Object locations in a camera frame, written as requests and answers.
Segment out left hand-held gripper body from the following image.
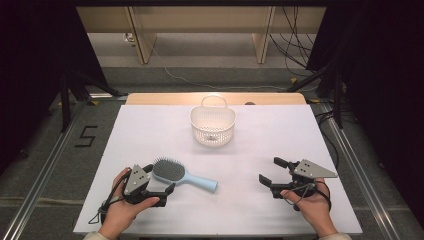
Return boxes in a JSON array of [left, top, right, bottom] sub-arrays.
[[122, 164, 168, 208]]

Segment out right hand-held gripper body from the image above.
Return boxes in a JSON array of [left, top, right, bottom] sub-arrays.
[[270, 158, 339, 212]]

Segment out light blue hairbrush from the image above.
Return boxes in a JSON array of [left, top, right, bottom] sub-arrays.
[[152, 157, 219, 194]]

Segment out white plastic basket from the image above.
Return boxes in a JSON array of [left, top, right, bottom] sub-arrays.
[[189, 94, 237, 148]]

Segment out person's right hand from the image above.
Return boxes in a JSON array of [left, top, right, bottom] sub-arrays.
[[279, 177, 339, 238]]

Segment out person's left hand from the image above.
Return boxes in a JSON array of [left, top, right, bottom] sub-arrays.
[[98, 167, 161, 236]]

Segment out black metal stand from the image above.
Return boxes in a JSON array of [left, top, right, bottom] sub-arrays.
[[285, 64, 345, 130], [59, 68, 129, 133]]

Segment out dark curtain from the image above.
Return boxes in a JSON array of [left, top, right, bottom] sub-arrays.
[[0, 0, 109, 174], [305, 0, 424, 221]]

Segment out beige wooden desk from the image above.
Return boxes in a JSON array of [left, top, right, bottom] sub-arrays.
[[75, 5, 328, 65]]

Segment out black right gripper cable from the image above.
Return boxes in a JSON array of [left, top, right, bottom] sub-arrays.
[[281, 181, 333, 213]]

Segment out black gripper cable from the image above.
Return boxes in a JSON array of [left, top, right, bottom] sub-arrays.
[[281, 181, 333, 213], [87, 169, 132, 225]]

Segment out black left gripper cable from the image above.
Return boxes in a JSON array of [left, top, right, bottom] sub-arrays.
[[87, 169, 132, 225]]

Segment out metal floor rail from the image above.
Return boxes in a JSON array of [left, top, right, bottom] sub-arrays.
[[0, 99, 88, 240], [319, 102, 403, 240]]

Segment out black hanging cables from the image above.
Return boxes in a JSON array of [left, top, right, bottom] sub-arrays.
[[268, 5, 318, 78]]

